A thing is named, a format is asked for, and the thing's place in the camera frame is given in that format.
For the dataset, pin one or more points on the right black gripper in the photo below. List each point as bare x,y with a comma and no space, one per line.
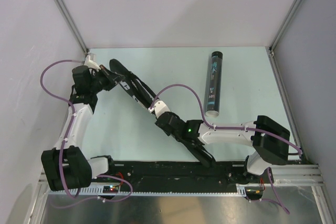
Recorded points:
170,113

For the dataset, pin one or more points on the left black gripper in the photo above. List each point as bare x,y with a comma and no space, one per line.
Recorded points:
111,77

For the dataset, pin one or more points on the black racket cover bag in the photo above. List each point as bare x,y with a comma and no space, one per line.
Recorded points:
142,94

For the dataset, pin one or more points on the black shuttlecock tube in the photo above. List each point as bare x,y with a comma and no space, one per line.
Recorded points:
213,86

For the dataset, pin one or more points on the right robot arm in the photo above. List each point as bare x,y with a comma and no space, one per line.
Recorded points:
262,135

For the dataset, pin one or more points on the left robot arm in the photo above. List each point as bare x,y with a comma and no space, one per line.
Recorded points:
65,165

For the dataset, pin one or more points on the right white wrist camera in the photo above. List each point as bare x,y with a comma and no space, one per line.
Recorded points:
158,108

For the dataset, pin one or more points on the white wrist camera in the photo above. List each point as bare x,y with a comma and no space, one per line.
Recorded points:
158,108
90,61

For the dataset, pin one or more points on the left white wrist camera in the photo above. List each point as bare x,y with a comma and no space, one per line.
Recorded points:
90,61

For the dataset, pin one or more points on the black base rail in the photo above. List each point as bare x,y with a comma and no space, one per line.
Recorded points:
184,177

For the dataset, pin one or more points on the left aluminium frame post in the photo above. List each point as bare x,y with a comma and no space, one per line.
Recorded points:
61,5

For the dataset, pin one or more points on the aluminium frame post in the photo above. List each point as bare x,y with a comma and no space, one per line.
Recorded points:
61,5
284,25

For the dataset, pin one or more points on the right aluminium frame post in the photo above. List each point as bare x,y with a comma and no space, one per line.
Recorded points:
284,25

